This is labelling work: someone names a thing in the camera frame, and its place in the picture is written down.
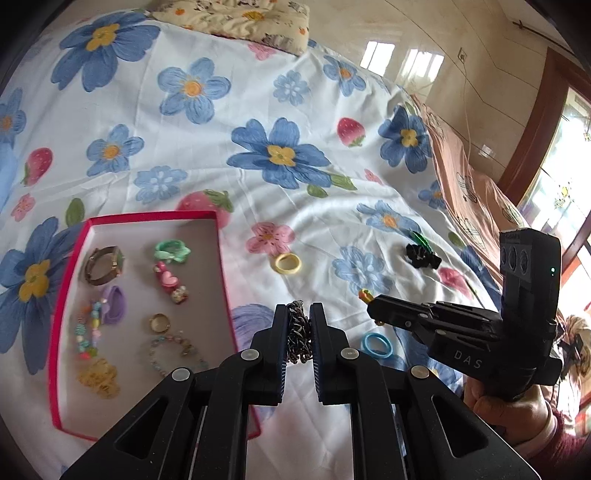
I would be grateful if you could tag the person's right hand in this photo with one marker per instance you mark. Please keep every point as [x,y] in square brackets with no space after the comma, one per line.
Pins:
[508,413]

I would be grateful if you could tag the person's right forearm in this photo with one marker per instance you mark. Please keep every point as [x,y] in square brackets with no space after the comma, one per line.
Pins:
[558,445]

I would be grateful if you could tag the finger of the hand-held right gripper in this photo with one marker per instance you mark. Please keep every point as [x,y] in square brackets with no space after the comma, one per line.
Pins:
[415,310]
[438,331]

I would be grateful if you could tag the pink heart hair clip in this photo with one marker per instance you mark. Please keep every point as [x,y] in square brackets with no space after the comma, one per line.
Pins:
[168,279]

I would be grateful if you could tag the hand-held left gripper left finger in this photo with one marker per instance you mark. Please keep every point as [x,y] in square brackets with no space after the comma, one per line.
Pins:
[280,364]

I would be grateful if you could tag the white wall socket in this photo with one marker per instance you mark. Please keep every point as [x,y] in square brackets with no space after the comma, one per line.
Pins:
[462,53]

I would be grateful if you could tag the green panda hair clip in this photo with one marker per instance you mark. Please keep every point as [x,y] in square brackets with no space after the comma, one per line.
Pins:
[419,239]

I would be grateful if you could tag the blue floral blanket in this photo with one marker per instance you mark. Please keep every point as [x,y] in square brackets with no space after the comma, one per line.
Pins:
[300,207]

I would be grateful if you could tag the pink printed bedsheet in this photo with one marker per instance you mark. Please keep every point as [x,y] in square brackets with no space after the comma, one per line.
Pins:
[466,184]

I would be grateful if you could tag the black scrunchie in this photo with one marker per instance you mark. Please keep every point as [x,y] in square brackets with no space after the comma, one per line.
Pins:
[422,257]

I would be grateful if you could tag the panda print pillow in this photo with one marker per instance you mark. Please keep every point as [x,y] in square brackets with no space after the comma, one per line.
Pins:
[258,27]

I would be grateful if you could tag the gold square wristwatch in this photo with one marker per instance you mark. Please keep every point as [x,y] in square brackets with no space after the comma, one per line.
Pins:
[115,261]

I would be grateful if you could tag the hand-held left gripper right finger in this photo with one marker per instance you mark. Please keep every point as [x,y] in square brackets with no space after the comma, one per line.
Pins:
[317,369]

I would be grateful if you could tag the red shallow box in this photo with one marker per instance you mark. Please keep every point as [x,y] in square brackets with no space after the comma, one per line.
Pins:
[194,277]

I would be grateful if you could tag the brown wooden door frame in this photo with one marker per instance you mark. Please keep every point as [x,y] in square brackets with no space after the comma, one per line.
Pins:
[531,138]

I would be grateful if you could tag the gold cat hair claw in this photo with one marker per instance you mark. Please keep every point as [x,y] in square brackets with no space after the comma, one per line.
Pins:
[99,378]

